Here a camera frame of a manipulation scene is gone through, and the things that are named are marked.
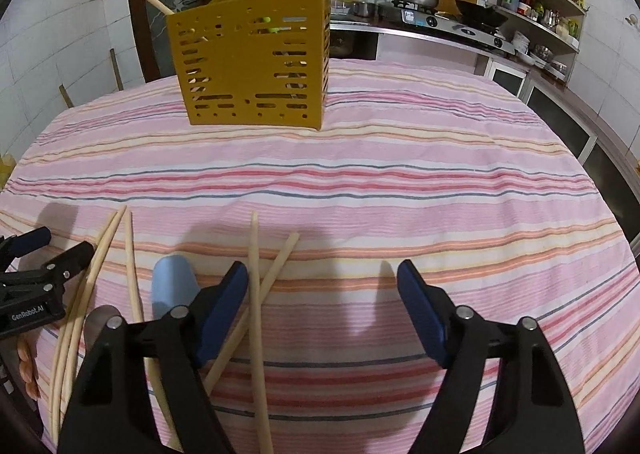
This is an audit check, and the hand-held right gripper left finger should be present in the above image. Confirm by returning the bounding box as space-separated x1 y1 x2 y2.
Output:
57 261 249 454

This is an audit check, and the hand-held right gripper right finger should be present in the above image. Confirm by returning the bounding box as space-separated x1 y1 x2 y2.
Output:
397 260 586 454

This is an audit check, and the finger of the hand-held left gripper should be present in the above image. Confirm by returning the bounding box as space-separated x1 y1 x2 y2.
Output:
0 227 52 267
0 240 96 307

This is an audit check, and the light blue plastic spoon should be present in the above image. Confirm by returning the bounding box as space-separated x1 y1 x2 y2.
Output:
151 256 202 321

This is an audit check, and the yellow slotted utensil holder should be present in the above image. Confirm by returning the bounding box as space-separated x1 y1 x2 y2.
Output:
166 0 332 131

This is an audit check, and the person's left hand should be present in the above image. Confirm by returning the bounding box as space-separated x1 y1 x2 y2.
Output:
17 338 41 401

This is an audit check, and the metal spoon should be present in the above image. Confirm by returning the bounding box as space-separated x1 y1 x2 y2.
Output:
82 306 123 352

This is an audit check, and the pink striped tablecloth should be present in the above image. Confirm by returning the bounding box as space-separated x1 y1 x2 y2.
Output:
0 56 636 454

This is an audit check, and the gas stove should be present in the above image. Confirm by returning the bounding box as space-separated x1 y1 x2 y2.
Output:
380 1 516 55

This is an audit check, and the black frying pan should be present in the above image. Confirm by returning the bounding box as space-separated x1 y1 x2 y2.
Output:
454 0 510 31

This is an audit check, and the metal wall shelf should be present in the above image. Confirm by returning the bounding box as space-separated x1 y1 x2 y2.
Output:
487 0 587 85

